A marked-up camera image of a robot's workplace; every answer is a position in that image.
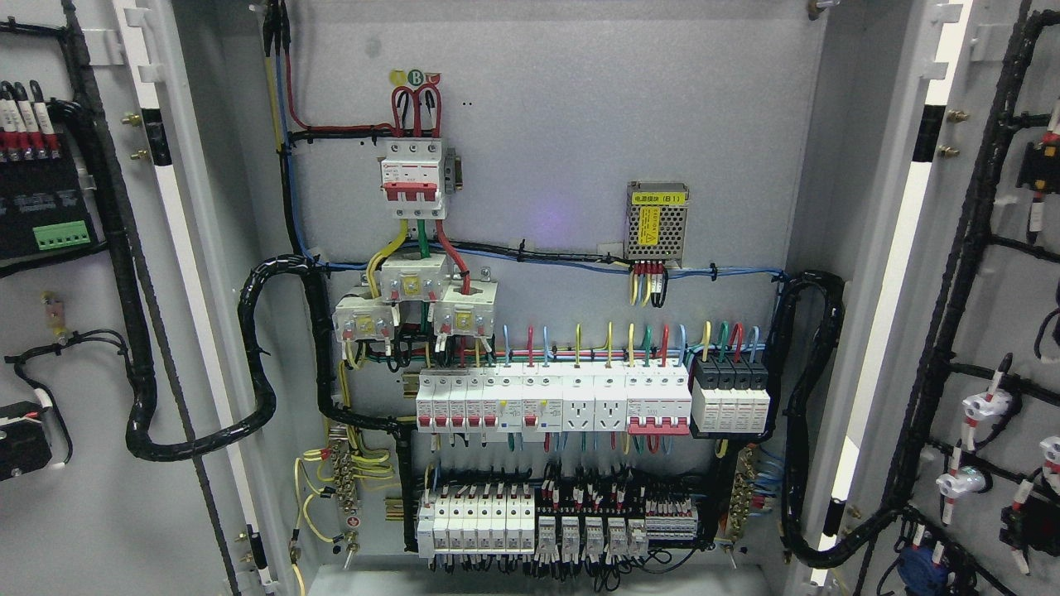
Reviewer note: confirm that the black surge protector module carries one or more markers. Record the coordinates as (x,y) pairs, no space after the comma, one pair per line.
(729,400)

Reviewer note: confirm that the black digital power meter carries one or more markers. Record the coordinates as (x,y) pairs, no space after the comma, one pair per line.
(42,206)

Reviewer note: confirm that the perforated metal power supply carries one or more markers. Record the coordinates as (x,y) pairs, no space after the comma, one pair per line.
(656,213)

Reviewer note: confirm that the white socket breaker row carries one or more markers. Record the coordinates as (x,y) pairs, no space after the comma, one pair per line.
(534,400)

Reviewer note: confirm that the white rotary selector switch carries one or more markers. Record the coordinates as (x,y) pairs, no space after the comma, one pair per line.
(24,446)

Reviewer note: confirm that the white current transformers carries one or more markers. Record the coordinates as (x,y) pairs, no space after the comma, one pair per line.
(412,287)

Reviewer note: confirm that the red white main breaker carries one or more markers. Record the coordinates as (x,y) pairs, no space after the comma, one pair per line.
(414,174)

